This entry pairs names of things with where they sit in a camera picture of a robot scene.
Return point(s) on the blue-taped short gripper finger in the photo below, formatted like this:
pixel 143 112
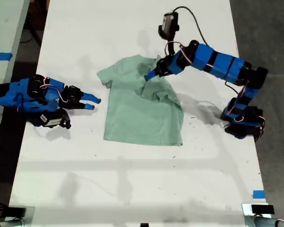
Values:
pixel 85 106

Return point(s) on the blue-taped long gripper finger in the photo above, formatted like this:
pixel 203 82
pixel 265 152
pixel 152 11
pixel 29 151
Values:
pixel 91 97

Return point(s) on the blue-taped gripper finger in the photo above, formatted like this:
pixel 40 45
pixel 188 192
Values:
pixel 152 74

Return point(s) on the pale green T-shirt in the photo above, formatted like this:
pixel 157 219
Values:
pixel 137 113

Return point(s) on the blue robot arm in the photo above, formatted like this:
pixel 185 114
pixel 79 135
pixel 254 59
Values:
pixel 19 97
pixel 222 63

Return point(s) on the long blue tape strip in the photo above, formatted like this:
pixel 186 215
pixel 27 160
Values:
pixel 1 56

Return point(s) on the white side table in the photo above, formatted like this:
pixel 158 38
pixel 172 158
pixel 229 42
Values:
pixel 2 35

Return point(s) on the small black box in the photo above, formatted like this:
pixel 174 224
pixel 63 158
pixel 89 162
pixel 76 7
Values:
pixel 262 209
pixel 16 211

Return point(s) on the metal table clamp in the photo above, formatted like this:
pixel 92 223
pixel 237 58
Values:
pixel 251 218
pixel 26 220

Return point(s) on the small black clip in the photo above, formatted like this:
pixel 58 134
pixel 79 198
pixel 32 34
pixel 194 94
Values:
pixel 144 224

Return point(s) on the small blue tape square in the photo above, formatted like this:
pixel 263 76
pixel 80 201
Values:
pixel 259 194

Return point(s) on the black camera stalk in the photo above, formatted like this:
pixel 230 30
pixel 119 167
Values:
pixel 171 46

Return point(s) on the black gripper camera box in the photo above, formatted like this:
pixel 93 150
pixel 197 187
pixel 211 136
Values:
pixel 169 23
pixel 52 120

